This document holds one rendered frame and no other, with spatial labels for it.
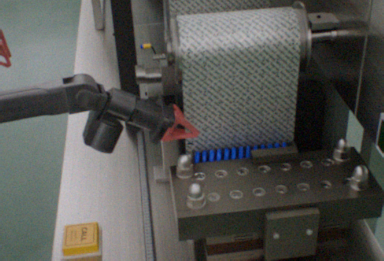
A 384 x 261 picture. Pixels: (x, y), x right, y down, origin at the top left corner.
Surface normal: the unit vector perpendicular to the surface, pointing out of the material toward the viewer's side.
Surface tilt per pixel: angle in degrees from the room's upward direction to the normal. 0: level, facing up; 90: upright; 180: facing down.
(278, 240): 90
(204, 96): 90
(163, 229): 0
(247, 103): 90
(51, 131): 0
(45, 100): 78
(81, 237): 0
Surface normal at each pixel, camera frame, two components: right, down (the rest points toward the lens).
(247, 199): -0.03, -0.85
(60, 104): 0.28, 0.40
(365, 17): -0.99, 0.10
